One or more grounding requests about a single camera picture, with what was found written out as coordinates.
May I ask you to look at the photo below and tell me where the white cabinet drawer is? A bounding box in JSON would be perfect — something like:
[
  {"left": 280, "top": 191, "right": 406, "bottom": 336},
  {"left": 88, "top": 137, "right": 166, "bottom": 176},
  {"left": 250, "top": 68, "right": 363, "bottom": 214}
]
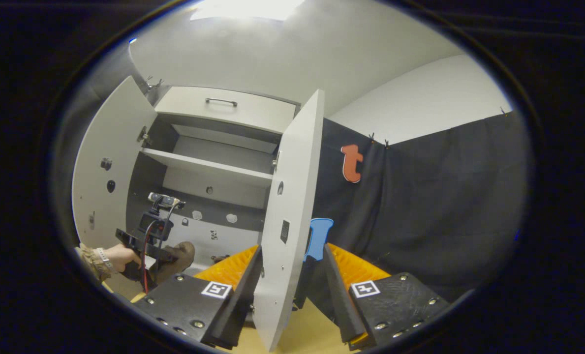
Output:
[{"left": 154, "top": 87, "right": 298, "bottom": 134}]

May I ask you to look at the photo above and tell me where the red gripper cable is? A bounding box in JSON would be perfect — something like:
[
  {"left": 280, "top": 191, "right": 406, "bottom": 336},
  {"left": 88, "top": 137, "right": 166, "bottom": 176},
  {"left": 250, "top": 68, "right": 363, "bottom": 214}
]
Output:
[{"left": 142, "top": 221, "right": 161, "bottom": 295}]

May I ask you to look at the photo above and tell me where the white cabinet door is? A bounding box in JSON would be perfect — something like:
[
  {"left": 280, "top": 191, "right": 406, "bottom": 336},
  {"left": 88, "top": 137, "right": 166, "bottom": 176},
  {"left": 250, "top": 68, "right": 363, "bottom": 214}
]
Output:
[
  {"left": 71, "top": 75, "right": 158, "bottom": 301},
  {"left": 252, "top": 88, "right": 326, "bottom": 352}
]

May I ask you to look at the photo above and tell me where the ceiling light panel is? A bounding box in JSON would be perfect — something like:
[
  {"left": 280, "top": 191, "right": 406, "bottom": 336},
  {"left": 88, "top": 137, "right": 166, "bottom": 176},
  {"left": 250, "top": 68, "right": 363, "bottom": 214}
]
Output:
[{"left": 190, "top": 0, "right": 305, "bottom": 21}]

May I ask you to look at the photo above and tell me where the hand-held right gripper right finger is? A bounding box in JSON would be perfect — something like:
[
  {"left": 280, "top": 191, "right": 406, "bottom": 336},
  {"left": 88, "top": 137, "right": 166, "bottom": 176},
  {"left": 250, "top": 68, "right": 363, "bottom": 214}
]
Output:
[{"left": 323, "top": 243, "right": 453, "bottom": 351}]

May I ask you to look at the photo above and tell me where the white shoe cabinet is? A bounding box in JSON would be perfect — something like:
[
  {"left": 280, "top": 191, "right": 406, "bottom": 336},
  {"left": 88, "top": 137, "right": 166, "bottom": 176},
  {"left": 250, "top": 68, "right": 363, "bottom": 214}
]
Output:
[{"left": 125, "top": 86, "right": 302, "bottom": 276}]

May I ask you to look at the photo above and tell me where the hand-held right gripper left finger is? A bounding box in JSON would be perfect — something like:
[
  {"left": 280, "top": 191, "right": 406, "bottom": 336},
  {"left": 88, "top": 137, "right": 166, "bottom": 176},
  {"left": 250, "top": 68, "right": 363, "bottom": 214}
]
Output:
[{"left": 134, "top": 244, "right": 264, "bottom": 351}]

